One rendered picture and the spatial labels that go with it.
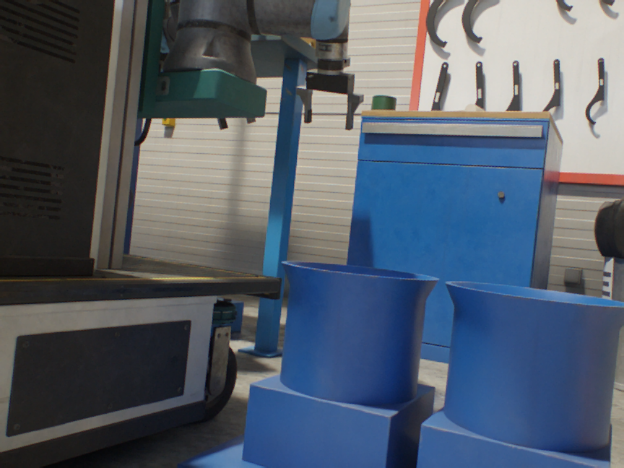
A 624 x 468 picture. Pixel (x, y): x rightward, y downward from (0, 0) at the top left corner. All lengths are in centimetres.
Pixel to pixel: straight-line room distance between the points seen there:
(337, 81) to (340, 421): 101
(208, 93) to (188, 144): 326
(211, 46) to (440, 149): 131
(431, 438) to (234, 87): 74
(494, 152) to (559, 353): 145
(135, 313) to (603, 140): 281
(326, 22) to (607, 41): 250
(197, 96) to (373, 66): 272
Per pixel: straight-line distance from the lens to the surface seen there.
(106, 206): 124
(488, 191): 233
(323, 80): 178
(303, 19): 128
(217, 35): 129
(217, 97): 122
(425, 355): 240
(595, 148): 349
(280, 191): 212
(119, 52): 128
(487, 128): 235
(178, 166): 450
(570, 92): 356
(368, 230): 245
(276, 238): 211
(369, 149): 249
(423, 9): 386
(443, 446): 102
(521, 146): 234
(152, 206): 462
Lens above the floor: 43
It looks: 1 degrees down
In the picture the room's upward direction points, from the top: 6 degrees clockwise
